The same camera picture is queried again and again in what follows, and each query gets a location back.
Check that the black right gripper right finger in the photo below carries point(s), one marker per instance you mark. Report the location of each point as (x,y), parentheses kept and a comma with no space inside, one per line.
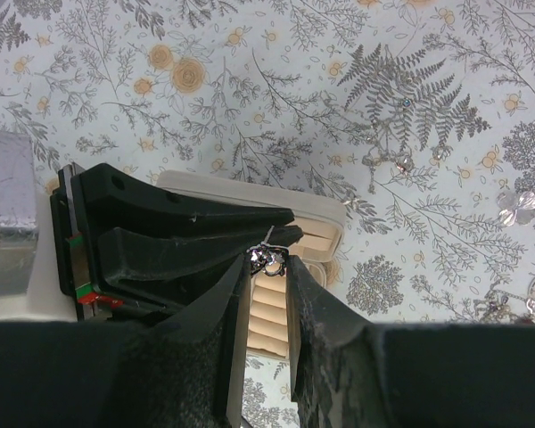
(349,372)

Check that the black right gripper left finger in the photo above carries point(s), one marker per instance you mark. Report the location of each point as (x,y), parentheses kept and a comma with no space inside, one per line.
(186,371)

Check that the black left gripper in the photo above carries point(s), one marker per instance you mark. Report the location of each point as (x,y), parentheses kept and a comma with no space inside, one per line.
(150,245)

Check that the small silver earring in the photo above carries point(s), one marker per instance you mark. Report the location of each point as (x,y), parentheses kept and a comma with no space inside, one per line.
(516,208)

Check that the floral patterned tablecloth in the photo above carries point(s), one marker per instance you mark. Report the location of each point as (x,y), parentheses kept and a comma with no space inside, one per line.
(388,128)

